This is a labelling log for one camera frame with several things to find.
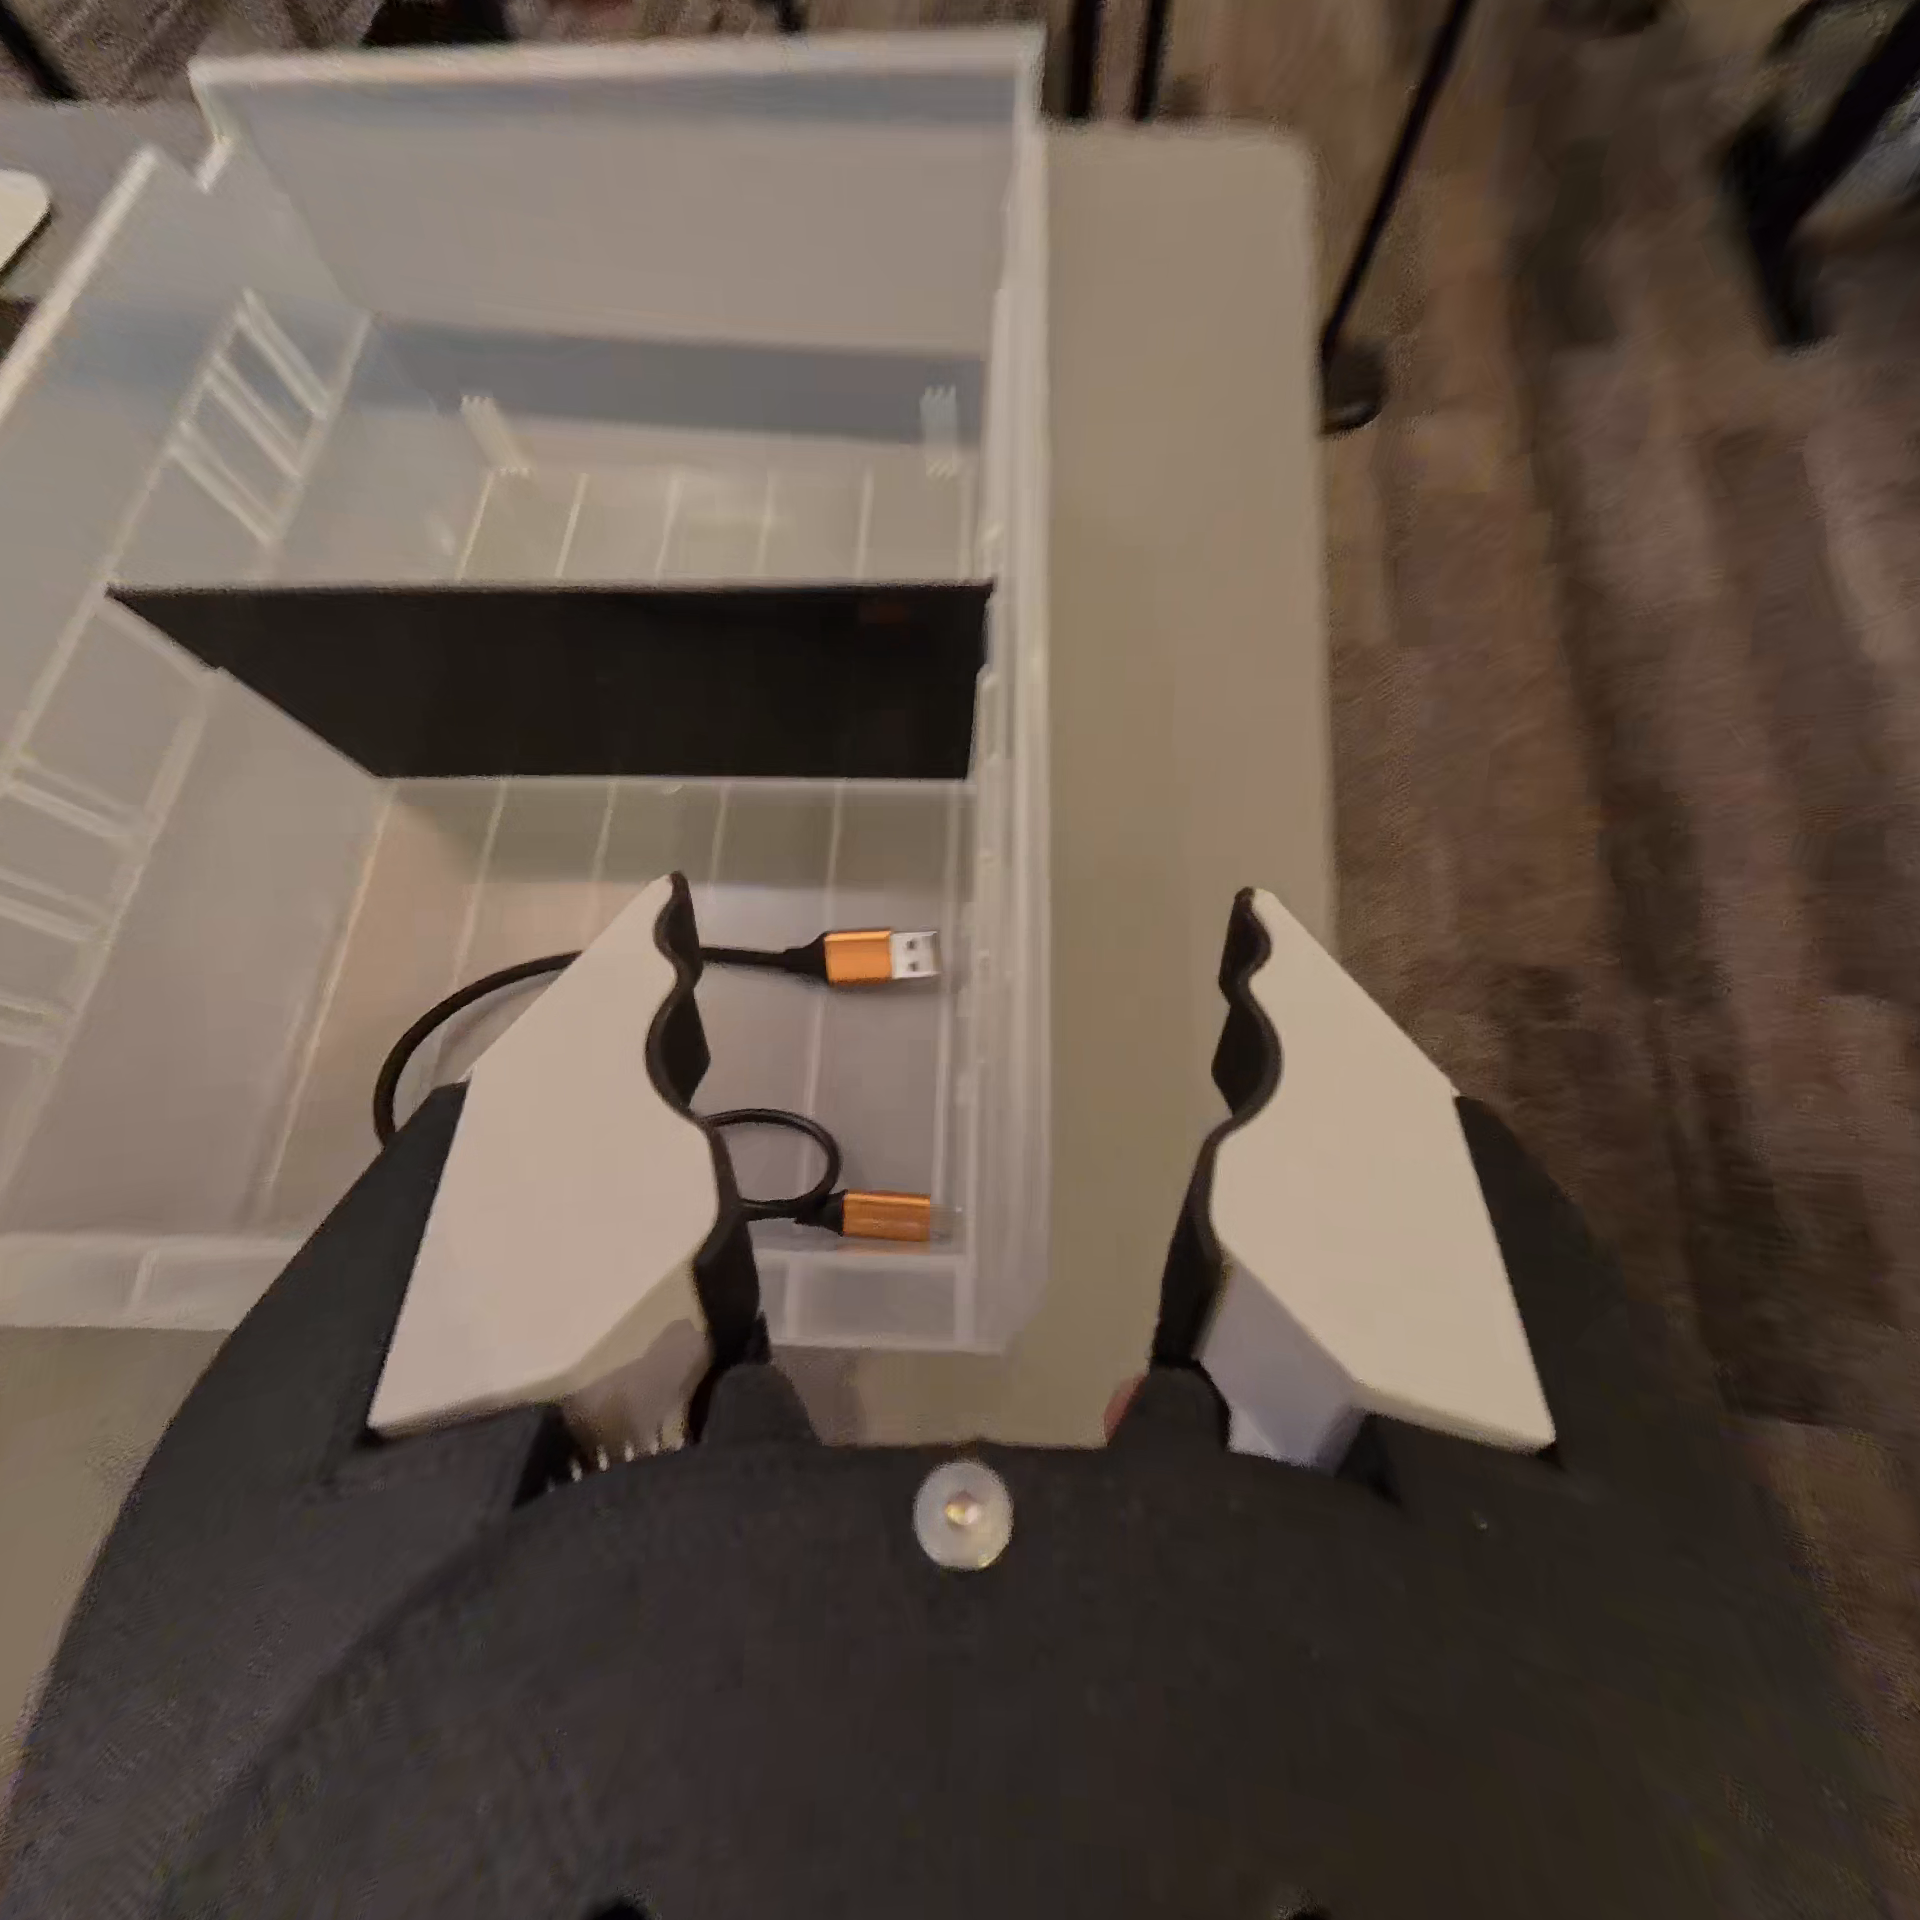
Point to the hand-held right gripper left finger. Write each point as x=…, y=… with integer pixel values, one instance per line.
x=572, y=1201

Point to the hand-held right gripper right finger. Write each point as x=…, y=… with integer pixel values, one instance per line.
x=1365, y=1216

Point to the clear plastic storage bin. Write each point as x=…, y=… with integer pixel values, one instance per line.
x=602, y=299

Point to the black round-base stanchion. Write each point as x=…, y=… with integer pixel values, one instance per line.
x=1399, y=180

